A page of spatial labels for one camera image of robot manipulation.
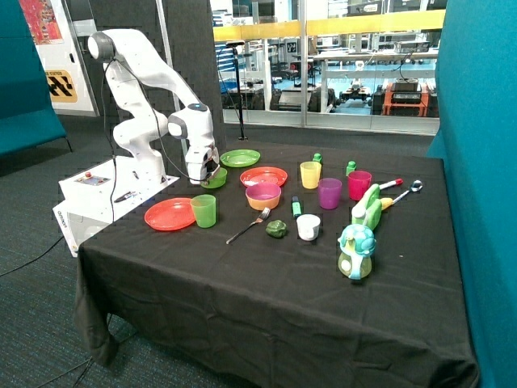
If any black tripod stand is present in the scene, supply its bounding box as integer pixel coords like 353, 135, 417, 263
225, 40, 248, 141

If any green plastic bowl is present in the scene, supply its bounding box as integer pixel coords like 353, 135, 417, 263
201, 167, 228, 189

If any red poster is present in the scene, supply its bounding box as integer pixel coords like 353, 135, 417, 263
19, 0, 64, 45

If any black tablecloth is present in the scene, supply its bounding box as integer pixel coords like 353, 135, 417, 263
74, 141, 481, 387

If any yellow black sign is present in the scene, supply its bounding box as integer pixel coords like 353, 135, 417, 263
45, 70, 78, 103

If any purple plastic cup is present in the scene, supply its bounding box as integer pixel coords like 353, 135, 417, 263
317, 178, 343, 210

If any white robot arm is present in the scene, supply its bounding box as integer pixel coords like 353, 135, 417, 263
87, 29, 220, 183

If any teal sofa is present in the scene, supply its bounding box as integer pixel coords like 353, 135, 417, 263
1, 0, 67, 157

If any green toy pepper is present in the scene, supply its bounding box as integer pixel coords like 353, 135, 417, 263
266, 220, 288, 238

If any yellow toy piece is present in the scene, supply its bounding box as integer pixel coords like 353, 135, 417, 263
380, 198, 393, 210

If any green white toy jug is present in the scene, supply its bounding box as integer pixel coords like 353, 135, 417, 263
351, 183, 382, 230

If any green plastic cup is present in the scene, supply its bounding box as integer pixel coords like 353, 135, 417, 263
191, 194, 216, 229

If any white cup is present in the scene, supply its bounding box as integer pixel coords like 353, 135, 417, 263
296, 214, 321, 242

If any red capped marker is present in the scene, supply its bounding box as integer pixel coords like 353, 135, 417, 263
379, 178, 403, 190

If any teal partition wall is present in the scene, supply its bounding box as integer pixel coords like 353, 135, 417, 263
428, 1, 516, 387

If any red plate centre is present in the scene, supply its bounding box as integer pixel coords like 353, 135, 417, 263
240, 167, 288, 187

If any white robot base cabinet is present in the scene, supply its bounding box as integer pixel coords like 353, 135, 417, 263
53, 156, 179, 257

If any green plastic plate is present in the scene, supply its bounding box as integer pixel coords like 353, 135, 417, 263
220, 149, 261, 168

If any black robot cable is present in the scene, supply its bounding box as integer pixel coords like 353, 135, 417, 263
103, 58, 191, 221

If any red plate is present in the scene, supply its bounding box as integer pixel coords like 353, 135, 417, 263
144, 197, 195, 231
240, 167, 288, 187

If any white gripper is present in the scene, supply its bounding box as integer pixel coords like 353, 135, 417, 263
185, 145, 221, 184

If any green highlighter marker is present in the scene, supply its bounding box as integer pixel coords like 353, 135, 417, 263
291, 196, 302, 219

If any purple plastic bowl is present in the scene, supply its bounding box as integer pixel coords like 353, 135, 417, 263
246, 182, 281, 200

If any magenta plastic cup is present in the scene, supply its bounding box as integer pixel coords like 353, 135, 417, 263
347, 171, 372, 200

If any yellow plastic cup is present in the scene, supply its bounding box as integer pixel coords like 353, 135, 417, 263
300, 161, 322, 189

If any green block right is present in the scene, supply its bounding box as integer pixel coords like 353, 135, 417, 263
346, 160, 357, 176

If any metal fork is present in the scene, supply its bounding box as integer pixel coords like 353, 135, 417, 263
225, 207, 271, 245

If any red plate front left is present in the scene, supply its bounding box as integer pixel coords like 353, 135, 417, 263
144, 197, 195, 231

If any yellow plastic bowl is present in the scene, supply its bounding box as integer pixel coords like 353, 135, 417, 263
246, 195, 280, 211

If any metal spoon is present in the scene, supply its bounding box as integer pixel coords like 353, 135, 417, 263
393, 180, 423, 205

